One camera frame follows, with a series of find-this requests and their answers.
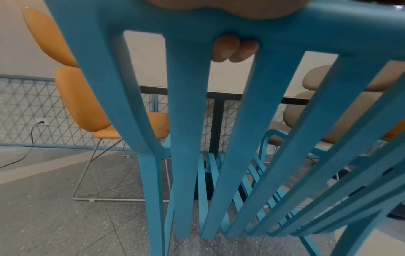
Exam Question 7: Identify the person's left hand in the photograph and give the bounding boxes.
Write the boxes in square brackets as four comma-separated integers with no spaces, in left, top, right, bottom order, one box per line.
[147,0,309,63]

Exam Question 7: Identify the light blue slatted chair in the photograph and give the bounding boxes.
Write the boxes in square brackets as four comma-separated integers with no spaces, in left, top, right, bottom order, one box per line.
[43,0,405,256]

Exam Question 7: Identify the beige padded chair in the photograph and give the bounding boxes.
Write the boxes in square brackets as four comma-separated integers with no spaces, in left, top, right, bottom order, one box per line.
[259,65,394,181]

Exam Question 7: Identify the light blue mesh fence panel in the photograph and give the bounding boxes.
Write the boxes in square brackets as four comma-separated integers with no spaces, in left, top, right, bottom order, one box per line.
[0,73,287,154]

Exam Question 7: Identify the white table with black frame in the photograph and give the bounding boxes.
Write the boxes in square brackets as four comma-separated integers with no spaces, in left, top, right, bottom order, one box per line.
[123,30,340,201]

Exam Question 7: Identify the orange padded chair, wire legs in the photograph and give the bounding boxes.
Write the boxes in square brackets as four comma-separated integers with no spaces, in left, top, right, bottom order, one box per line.
[22,7,172,202]

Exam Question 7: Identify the black power cable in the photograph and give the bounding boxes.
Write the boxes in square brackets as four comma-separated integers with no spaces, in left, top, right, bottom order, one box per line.
[0,121,44,169]

